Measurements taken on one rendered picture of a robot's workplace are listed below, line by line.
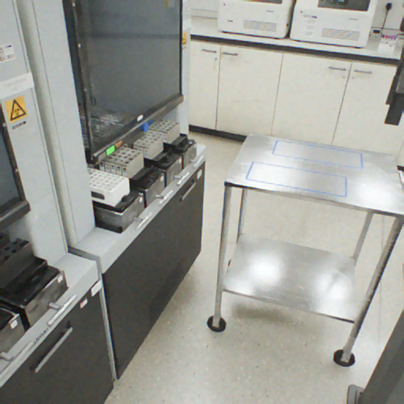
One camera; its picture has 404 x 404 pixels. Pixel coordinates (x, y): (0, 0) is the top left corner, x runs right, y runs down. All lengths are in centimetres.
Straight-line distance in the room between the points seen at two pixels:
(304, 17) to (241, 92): 74
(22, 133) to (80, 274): 41
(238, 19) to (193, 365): 254
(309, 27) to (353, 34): 32
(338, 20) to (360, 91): 53
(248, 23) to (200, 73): 58
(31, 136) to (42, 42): 21
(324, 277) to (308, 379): 44
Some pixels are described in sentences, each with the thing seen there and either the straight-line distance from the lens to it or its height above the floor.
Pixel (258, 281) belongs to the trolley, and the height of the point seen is 28.
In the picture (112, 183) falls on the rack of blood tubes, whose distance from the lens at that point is 127.
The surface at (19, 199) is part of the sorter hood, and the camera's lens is 98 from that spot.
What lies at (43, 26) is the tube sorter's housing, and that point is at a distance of 100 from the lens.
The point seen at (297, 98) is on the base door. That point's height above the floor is 49.
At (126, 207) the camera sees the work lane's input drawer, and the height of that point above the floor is 81.
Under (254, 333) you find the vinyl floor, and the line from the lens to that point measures 193.
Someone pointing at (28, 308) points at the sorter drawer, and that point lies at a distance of 101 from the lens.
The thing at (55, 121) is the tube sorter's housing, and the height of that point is 113.
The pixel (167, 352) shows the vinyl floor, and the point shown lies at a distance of 184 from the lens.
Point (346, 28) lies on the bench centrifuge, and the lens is 322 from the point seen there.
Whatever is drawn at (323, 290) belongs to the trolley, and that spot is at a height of 28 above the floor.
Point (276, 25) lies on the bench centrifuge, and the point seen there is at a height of 100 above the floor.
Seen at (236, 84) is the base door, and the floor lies 52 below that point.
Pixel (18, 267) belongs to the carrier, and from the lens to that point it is 105.
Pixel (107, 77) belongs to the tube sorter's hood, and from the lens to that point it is 118.
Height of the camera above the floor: 151
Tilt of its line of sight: 34 degrees down
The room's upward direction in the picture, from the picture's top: 3 degrees clockwise
